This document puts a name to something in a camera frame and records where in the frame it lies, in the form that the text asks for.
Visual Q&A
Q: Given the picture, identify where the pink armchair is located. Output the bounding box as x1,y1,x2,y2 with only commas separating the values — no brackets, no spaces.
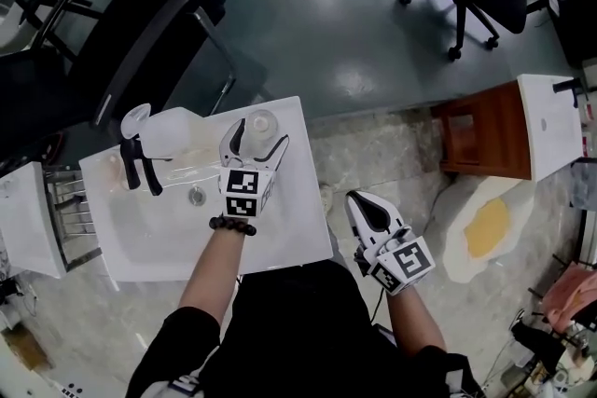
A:
542,267,597,333

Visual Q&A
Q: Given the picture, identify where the black sink faucet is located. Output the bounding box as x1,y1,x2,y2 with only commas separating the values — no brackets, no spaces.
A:
119,136,164,198

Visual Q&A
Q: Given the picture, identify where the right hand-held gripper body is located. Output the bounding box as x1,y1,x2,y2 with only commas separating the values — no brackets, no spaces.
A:
355,225,437,296

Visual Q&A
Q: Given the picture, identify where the white rectangular basin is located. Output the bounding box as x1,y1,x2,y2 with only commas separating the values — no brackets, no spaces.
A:
0,161,70,281

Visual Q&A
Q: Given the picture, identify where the person's left forearm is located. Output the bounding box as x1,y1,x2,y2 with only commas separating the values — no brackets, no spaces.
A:
176,227,247,333

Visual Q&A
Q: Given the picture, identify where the egg-shaped floor cushion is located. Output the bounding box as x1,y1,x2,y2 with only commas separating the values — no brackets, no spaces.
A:
439,176,537,286

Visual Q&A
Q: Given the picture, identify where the dark bead bracelet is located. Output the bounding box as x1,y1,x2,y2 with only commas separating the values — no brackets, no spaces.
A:
208,214,258,239

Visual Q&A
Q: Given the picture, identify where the person's right forearm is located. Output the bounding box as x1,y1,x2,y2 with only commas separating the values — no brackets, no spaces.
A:
385,286,450,359

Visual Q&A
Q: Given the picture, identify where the wooden vanity cabinet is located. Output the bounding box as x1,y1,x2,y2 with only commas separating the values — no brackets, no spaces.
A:
429,73,584,183

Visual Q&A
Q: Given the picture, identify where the marble pattern panel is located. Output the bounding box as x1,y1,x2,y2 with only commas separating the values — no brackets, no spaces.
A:
569,157,597,212

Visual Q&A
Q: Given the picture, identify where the person's shoe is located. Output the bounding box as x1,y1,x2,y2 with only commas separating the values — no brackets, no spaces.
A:
317,182,335,216

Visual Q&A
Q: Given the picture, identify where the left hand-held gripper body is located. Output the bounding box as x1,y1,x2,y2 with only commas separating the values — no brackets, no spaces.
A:
217,155,282,219

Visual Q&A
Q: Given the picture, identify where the metal wire rack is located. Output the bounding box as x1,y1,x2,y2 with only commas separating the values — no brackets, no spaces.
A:
43,167,104,272

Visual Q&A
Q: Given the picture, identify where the black vanity faucet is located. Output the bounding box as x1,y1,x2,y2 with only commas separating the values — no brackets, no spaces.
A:
551,77,590,109

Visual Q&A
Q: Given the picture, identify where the white sink basin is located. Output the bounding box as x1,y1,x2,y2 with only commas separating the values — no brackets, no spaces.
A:
78,95,334,283

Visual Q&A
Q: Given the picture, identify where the person's black shirt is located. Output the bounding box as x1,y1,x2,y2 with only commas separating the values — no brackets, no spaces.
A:
125,259,487,398

